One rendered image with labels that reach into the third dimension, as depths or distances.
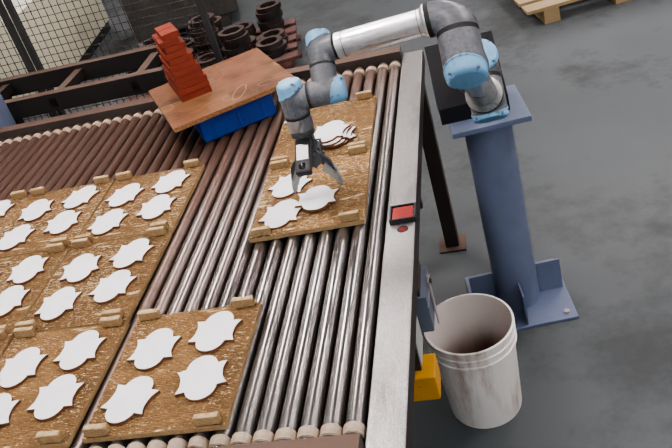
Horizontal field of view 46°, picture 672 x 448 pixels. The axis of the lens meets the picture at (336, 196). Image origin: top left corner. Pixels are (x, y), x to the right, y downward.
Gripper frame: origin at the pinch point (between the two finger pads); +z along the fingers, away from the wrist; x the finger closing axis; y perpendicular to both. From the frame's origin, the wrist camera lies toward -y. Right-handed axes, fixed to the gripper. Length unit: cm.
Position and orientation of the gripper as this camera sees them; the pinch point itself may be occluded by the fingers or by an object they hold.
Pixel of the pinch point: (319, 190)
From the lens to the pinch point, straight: 238.6
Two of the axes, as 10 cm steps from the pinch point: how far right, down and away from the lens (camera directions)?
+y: 0.8, -5.2, 8.5
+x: -9.6, 1.7, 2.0
